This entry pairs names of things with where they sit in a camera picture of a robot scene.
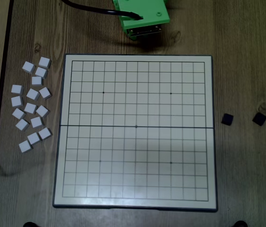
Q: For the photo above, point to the black stand foot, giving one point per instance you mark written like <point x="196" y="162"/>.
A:
<point x="240" y="224"/>
<point x="31" y="224"/>

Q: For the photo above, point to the black cube stone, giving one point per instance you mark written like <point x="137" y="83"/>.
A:
<point x="227" y="119"/>
<point x="259" y="118"/>

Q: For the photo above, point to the white grid go board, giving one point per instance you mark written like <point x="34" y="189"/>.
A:
<point x="135" y="142"/>

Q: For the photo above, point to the white cube stone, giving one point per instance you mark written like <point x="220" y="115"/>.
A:
<point x="30" y="108"/>
<point x="28" y="67"/>
<point x="41" y="72"/>
<point x="45" y="92"/>
<point x="33" y="94"/>
<point x="36" y="122"/>
<point x="22" y="124"/>
<point x="37" y="81"/>
<point x="18" y="113"/>
<point x="33" y="138"/>
<point x="45" y="133"/>
<point x="17" y="89"/>
<point x="17" y="101"/>
<point x="44" y="62"/>
<point x="25" y="146"/>
<point x="42" y="110"/>

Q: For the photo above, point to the green wrist camera box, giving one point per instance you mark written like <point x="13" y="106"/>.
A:
<point x="147" y="9"/>

